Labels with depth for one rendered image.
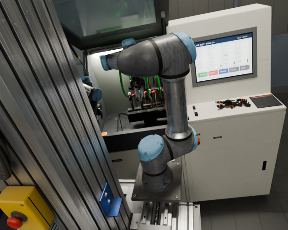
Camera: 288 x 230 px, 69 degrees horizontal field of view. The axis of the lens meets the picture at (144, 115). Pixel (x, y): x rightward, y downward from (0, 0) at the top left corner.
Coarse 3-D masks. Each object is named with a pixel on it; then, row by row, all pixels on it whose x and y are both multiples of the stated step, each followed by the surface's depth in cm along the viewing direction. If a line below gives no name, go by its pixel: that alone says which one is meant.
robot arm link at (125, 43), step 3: (126, 39) 114; (129, 39) 112; (132, 39) 111; (123, 42) 111; (126, 42) 110; (129, 42) 110; (132, 42) 110; (135, 42) 113; (123, 45) 111; (126, 45) 110; (129, 45) 109; (123, 48) 112; (126, 48) 110
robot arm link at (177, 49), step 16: (176, 32) 69; (160, 48) 65; (176, 48) 66; (192, 48) 68; (160, 64) 66; (176, 64) 68; (176, 80) 73; (176, 96) 77; (176, 112) 81; (176, 128) 86; (192, 128) 94; (176, 144) 89; (192, 144) 91
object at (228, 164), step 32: (192, 32) 147; (192, 96) 162; (224, 96) 160; (224, 128) 149; (256, 128) 148; (192, 160) 166; (224, 160) 165; (256, 160) 164; (192, 192) 187; (224, 192) 186; (256, 192) 185
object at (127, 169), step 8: (112, 152) 163; (120, 152) 163; (128, 152) 162; (136, 152) 162; (112, 160) 167; (120, 160) 167; (128, 160) 167; (136, 160) 167; (176, 160) 166; (120, 168) 172; (128, 168) 172; (136, 168) 172; (120, 176) 177; (128, 176) 177; (184, 192) 187; (184, 200) 193
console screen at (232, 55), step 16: (224, 32) 146; (240, 32) 145; (256, 32) 144; (208, 48) 150; (224, 48) 149; (240, 48) 148; (256, 48) 148; (192, 64) 154; (208, 64) 153; (224, 64) 152; (240, 64) 152; (256, 64) 151; (192, 80) 158; (208, 80) 157; (224, 80) 156
